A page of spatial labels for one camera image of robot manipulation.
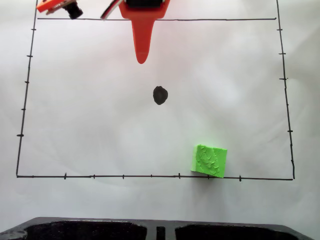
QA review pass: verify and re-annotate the green block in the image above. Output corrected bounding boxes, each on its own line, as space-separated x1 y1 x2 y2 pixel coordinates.
190 143 229 179

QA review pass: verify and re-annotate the black dot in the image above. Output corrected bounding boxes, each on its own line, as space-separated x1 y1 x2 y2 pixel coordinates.
152 85 169 106

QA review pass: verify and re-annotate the black plastic holder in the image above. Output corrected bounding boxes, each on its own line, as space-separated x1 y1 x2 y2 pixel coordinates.
0 216 320 240

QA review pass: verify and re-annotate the black red white servo wire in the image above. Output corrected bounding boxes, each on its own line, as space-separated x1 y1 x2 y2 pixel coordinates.
99 0 125 21

